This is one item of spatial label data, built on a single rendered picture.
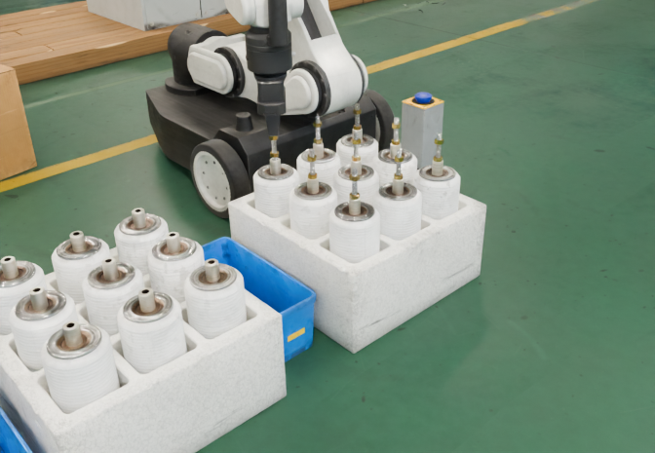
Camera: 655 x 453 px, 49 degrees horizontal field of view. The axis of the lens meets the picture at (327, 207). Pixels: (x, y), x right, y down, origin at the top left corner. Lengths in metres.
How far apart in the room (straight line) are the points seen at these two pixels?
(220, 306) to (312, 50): 0.81
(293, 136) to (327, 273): 0.60
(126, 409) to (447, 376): 0.58
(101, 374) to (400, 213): 0.63
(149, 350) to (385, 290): 0.48
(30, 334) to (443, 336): 0.75
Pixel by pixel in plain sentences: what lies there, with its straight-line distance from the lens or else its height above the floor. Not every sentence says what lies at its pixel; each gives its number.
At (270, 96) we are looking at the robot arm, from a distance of 1.40.
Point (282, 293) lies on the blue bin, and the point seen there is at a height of 0.07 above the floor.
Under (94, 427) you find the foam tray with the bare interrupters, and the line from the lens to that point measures 1.10.
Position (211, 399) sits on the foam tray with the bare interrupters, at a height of 0.09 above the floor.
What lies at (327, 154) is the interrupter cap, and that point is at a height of 0.25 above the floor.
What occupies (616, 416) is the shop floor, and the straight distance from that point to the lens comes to 1.36.
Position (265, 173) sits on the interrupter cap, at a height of 0.25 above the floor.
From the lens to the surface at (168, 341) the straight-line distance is 1.12.
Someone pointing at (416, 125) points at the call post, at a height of 0.27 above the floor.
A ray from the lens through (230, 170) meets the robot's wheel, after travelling 1.75.
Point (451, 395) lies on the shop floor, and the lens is 1.33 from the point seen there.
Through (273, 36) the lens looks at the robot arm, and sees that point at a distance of 1.34.
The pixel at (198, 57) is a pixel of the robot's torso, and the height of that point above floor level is 0.31.
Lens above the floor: 0.90
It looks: 28 degrees down
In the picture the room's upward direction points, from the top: 1 degrees counter-clockwise
